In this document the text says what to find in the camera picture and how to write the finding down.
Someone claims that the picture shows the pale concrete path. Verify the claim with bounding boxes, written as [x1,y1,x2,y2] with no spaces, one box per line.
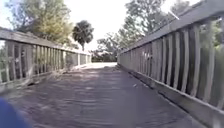
[83,61,119,70]

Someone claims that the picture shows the low trees in distance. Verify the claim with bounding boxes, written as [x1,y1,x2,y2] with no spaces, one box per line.
[90,32,122,63]

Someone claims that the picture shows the wooden plank bridge deck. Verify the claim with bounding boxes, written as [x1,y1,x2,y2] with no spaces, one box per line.
[0,63,209,128]

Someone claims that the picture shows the palm tree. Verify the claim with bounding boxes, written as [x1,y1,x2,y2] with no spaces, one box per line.
[71,19,95,52]

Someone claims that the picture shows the group of tall trees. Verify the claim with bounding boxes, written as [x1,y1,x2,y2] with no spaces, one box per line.
[117,0,201,52]

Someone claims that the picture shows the wooden bridge railing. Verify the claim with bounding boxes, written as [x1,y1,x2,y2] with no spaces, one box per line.
[0,26,93,94]
[117,0,224,128]

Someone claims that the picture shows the large leafy tree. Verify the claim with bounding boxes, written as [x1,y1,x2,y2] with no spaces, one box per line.
[3,0,76,48]

